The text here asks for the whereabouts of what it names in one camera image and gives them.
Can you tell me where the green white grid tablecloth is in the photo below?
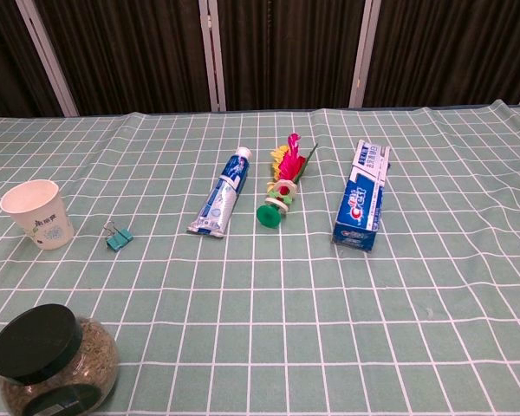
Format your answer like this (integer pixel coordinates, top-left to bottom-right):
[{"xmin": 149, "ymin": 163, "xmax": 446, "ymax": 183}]
[{"xmin": 0, "ymin": 99, "xmax": 520, "ymax": 416}]

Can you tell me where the blue Crest toothpaste box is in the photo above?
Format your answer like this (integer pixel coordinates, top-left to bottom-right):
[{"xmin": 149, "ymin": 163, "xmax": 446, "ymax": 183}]
[{"xmin": 330, "ymin": 139, "xmax": 393, "ymax": 253}]

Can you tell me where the white paper cup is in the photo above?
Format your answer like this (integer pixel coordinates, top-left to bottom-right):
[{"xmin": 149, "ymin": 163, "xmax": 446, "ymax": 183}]
[{"xmin": 0, "ymin": 179, "xmax": 75, "ymax": 251}]

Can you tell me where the teal binder clip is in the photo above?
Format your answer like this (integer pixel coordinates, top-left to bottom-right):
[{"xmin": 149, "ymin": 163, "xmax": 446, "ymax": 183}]
[{"xmin": 103, "ymin": 220, "xmax": 134, "ymax": 252}]

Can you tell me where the blue white toothpaste tube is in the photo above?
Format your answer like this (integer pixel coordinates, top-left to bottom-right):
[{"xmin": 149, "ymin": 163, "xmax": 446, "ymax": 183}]
[{"xmin": 186, "ymin": 146, "xmax": 253, "ymax": 238}]

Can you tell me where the colourful feather shuttlecock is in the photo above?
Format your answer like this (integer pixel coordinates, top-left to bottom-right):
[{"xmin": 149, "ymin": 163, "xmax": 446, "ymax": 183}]
[{"xmin": 256, "ymin": 133, "xmax": 320, "ymax": 229}]

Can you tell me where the glass jar black lid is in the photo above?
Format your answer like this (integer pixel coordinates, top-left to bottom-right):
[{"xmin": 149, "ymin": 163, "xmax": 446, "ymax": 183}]
[{"xmin": 0, "ymin": 303, "xmax": 120, "ymax": 416}]

